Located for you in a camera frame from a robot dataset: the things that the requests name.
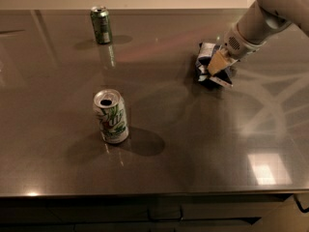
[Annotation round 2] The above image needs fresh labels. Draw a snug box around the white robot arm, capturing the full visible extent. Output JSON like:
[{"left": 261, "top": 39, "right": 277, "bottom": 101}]
[{"left": 207, "top": 0, "right": 309, "bottom": 75}]

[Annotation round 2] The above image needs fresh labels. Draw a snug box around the black cable loop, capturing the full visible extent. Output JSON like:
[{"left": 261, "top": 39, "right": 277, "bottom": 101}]
[{"left": 293, "top": 193, "right": 309, "bottom": 215}]

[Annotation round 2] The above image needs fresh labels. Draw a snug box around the white green 7up can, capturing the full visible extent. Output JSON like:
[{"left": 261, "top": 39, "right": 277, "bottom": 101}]
[{"left": 93, "top": 89, "right": 129, "bottom": 144}]

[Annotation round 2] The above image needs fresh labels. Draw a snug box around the dark drawer front right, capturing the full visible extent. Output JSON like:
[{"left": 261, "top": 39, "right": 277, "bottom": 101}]
[{"left": 182, "top": 194, "right": 290, "bottom": 220}]

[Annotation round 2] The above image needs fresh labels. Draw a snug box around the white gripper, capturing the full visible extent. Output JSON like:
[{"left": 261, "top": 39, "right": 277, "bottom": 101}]
[{"left": 207, "top": 22, "right": 267, "bottom": 76}]

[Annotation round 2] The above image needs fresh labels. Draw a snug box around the dark green soda can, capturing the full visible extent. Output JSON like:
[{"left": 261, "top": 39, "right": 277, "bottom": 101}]
[{"left": 90, "top": 7, "right": 112, "bottom": 44}]

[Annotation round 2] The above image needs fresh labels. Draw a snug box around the dark drawer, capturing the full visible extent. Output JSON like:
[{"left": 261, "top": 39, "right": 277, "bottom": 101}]
[
  {"left": 0, "top": 206, "right": 148, "bottom": 224},
  {"left": 182, "top": 194, "right": 290, "bottom": 220}
]

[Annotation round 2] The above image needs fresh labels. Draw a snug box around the blue chip bag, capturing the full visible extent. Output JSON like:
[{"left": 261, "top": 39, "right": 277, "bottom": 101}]
[{"left": 195, "top": 43, "right": 236, "bottom": 88}]

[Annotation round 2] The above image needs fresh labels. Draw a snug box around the dark drawer front left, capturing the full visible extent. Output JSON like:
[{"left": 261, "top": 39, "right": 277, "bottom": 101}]
[{"left": 0, "top": 206, "right": 148, "bottom": 224}]

